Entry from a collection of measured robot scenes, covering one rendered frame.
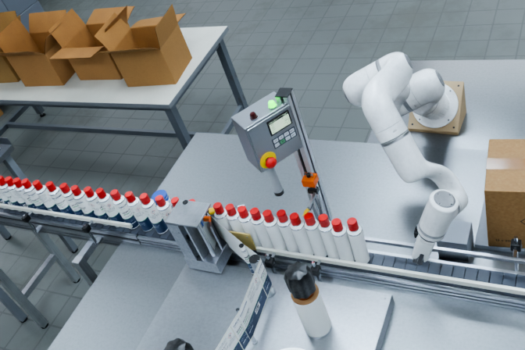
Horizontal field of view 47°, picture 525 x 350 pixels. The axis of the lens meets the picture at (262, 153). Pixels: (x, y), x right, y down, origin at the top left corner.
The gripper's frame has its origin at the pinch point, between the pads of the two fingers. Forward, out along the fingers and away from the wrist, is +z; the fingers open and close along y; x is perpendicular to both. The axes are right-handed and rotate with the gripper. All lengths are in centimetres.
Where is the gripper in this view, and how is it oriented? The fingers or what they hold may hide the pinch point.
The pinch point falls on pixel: (419, 258)
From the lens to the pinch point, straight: 206.9
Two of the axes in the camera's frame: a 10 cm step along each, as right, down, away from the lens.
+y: -3.8, 6.8, -6.2
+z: -0.4, 6.6, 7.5
